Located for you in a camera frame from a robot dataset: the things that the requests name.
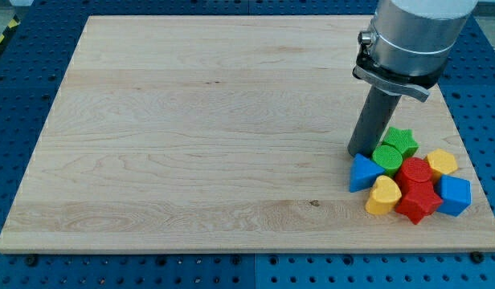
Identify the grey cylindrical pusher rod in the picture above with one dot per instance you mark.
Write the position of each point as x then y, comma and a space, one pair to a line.
372, 122

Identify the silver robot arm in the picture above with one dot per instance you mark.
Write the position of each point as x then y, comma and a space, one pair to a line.
403, 52

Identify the green star block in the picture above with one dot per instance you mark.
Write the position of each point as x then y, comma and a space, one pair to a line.
402, 140

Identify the red star block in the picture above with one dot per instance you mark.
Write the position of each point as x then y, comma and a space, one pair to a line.
419, 201

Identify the green cylinder block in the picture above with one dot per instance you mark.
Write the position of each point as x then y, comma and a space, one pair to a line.
388, 158

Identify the blue triangle block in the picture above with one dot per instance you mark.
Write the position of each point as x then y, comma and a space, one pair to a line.
363, 173

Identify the red cylinder block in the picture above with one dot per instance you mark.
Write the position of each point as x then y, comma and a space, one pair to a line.
413, 169

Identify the yellow hexagon block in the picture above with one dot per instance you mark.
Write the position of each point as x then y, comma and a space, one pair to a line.
441, 163

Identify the yellow heart block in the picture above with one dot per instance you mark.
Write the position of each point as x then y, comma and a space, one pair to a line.
383, 196

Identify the blue cube block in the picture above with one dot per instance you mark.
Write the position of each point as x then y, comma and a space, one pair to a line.
456, 194

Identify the light wooden board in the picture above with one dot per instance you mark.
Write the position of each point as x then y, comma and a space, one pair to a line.
221, 134

